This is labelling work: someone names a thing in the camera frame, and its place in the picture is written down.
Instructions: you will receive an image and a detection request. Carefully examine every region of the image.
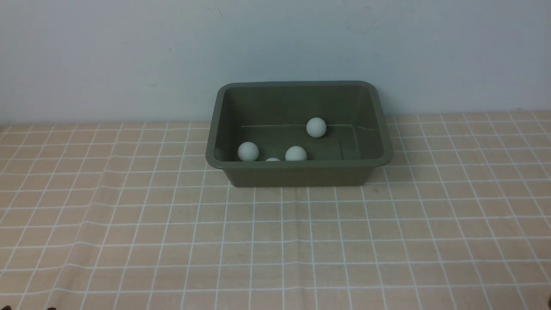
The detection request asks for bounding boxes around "olive green plastic bin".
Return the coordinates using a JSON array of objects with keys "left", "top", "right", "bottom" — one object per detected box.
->
[{"left": 205, "top": 81, "right": 394, "bottom": 188}]

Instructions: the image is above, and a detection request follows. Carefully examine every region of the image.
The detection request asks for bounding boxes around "white ping-pong ball printed logo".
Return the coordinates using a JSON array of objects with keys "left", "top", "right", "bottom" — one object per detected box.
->
[{"left": 237, "top": 142, "right": 260, "bottom": 161}]

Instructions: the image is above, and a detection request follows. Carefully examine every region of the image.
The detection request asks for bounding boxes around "beige checkered tablecloth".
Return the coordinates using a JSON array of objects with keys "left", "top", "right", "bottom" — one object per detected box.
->
[{"left": 0, "top": 111, "right": 551, "bottom": 310}]

